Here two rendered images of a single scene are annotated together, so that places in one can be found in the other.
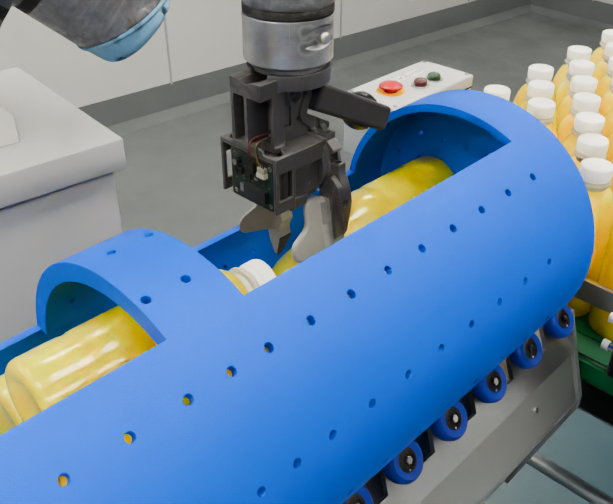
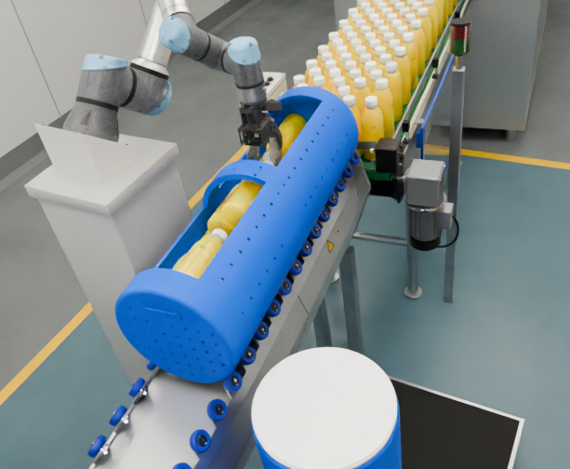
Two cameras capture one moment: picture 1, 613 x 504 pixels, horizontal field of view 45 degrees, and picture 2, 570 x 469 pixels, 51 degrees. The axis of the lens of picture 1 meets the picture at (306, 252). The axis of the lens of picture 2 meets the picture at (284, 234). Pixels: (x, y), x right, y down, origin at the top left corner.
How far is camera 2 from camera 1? 99 cm
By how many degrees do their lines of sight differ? 14
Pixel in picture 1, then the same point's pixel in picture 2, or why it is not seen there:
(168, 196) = not seen: hidden behind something
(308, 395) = (302, 187)
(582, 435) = (379, 226)
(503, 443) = (351, 206)
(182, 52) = (60, 94)
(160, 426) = (275, 200)
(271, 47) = (251, 96)
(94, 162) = (170, 155)
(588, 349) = (367, 166)
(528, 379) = (351, 181)
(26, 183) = (153, 170)
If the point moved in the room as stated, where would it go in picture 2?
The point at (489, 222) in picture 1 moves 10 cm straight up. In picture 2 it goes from (326, 128) to (323, 95)
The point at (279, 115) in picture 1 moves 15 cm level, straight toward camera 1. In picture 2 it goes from (257, 115) to (280, 140)
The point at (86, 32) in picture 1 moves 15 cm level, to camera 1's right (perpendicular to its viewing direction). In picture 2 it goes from (147, 106) to (196, 91)
